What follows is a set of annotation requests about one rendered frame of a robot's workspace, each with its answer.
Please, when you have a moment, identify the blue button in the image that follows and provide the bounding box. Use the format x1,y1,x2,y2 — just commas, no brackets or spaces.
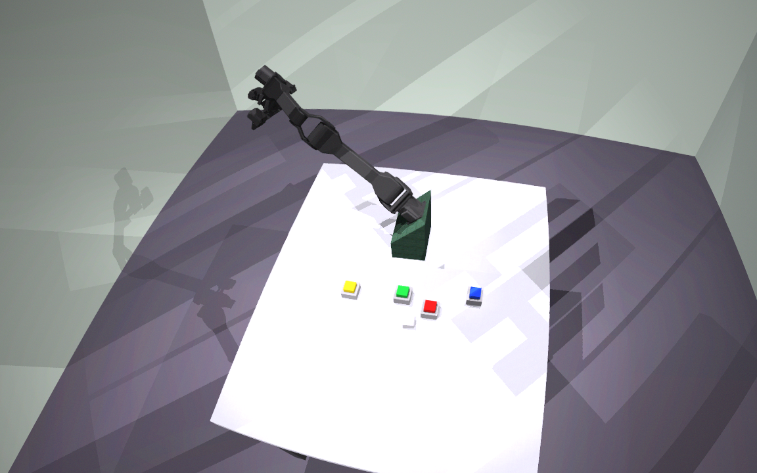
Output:
466,286,484,306

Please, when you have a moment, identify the green button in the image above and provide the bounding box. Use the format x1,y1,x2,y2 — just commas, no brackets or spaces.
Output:
393,285,413,305

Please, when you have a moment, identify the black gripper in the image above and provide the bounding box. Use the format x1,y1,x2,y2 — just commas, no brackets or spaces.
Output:
247,99,282,130

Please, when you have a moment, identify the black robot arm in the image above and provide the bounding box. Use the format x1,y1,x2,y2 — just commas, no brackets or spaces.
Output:
248,65,426,224

